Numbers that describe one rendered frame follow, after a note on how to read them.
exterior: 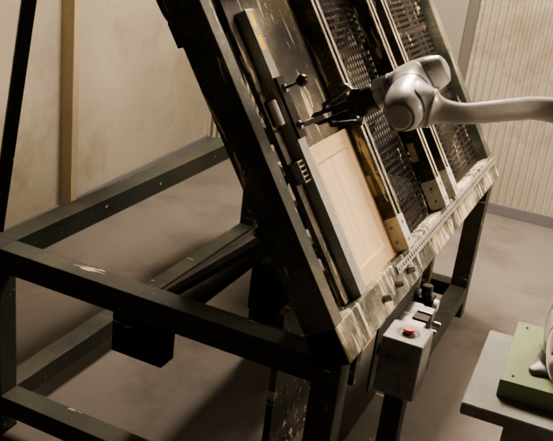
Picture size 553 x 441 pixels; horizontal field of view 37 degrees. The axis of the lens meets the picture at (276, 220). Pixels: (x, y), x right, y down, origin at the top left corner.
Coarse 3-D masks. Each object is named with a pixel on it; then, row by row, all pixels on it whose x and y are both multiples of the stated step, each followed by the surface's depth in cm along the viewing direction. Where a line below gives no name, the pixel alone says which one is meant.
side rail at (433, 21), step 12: (420, 0) 412; (432, 0) 416; (432, 12) 411; (432, 24) 413; (432, 36) 415; (444, 36) 416; (444, 48) 414; (456, 72) 416; (456, 84) 417; (456, 96) 419; (468, 96) 422; (468, 132) 421; (480, 132) 422; (480, 144) 420; (480, 156) 422
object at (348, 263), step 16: (240, 16) 251; (256, 32) 252; (256, 48) 251; (256, 64) 253; (272, 64) 254; (272, 80) 252; (272, 96) 254; (288, 128) 255; (288, 144) 257; (304, 144) 258; (304, 160) 256; (320, 192) 257; (320, 208) 258; (320, 224) 260; (336, 224) 260; (336, 240) 259; (336, 256) 261; (352, 256) 263; (352, 272) 260; (352, 288) 262
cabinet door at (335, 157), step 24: (336, 144) 282; (336, 168) 277; (360, 168) 293; (336, 192) 272; (360, 192) 288; (360, 216) 283; (360, 240) 278; (384, 240) 293; (360, 264) 273; (384, 264) 287
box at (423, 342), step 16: (384, 336) 234; (400, 336) 234; (432, 336) 239; (384, 352) 235; (400, 352) 233; (416, 352) 230; (384, 368) 237; (400, 368) 234; (416, 368) 232; (384, 384) 238; (400, 384) 236; (416, 384) 236
